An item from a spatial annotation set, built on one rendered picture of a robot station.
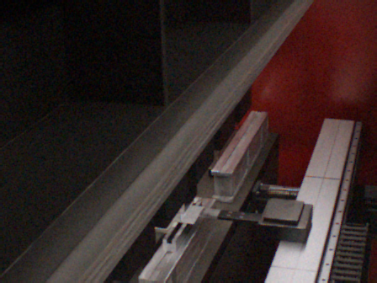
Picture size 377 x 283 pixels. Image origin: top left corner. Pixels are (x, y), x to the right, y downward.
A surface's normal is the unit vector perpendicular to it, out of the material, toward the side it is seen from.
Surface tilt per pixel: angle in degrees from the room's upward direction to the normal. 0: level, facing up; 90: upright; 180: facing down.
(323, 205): 0
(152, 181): 0
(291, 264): 0
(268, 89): 90
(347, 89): 90
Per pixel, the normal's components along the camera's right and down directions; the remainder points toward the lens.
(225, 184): -0.31, 0.37
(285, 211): -0.04, -0.92
